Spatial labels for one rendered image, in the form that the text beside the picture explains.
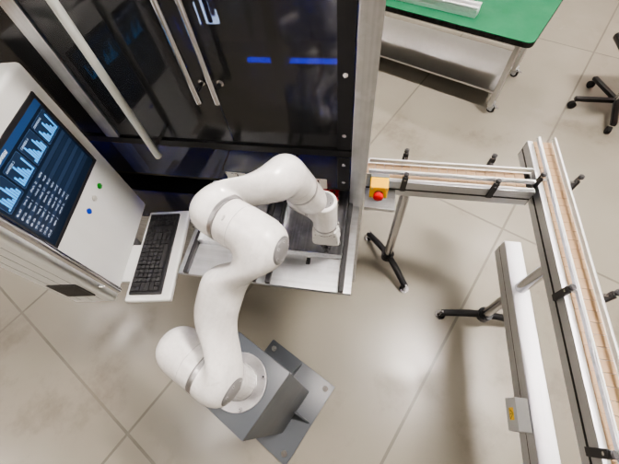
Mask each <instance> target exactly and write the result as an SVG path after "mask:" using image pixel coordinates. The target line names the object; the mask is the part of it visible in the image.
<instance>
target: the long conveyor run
mask: <svg viewBox="0 0 619 464"><path fill-rule="evenodd" d="M536 141H537V142H532V141H527V142H526V144H525V145H524V147H522V149H521V150H520V152H519V154H518V156H519V161H520V167H521V168H533V171H532V172H531V179H532V180H536V182H535V184H532V185H533V188H534V189H535V194H534V195H533V196H532V197H531V198H530V200H529V201H528V205H529V209H530V214H531V222H532V227H533V231H534V236H535V240H536V245H537V250H538V254H539V258H540V263H541V267H542V272H543V280H544V284H545V289H546V294H547V298H548V303H549V307H550V311H551V316H552V321H553V325H554V330H555V337H556V342H557V347H558V352H559V356H560V360H561V365H562V369H563V374H564V379H565V382H566V391H567V396H568V400H569V405H570V409H571V413H572V418H573V423H574V427H575V432H576V436H577V440H578V449H579V454H580V457H581V462H582V464H619V348H618V344H617V341H616V339H615V335H614V332H613V326H612V323H611V320H610V317H609V313H608V310H607V307H606V304H605V303H607V302H609V301H611V300H614V299H616V298H617V296H619V289H616V290H614V291H611V292H609V293H607V294H603V293H602V291H601V286H600V283H599V279H598V276H597V273H596V270H595V267H594V263H593V260H592V257H591V254H590V248H589V245H588V242H587V239H586V236H585V232H584V229H583V226H582V223H581V220H580V217H579V213H578V208H577V205H576V202H575V198H574V195H573V192H572V191H573V190H574V189H575V188H576V187H577V186H578V185H579V184H580V180H584V179H585V176H584V175H583V174H580V175H579V176H578V177H577V178H575V179H574V180H569V179H568V175H567V173H566V167H565V164H564V161H563V158H562V155H561V151H560V148H559V145H558V142H557V139H556V138H554V139H553V140H552V143H543V142H542V139H541V136H539V137H538V138H537V139H536ZM570 183H571V184H570Z"/></svg>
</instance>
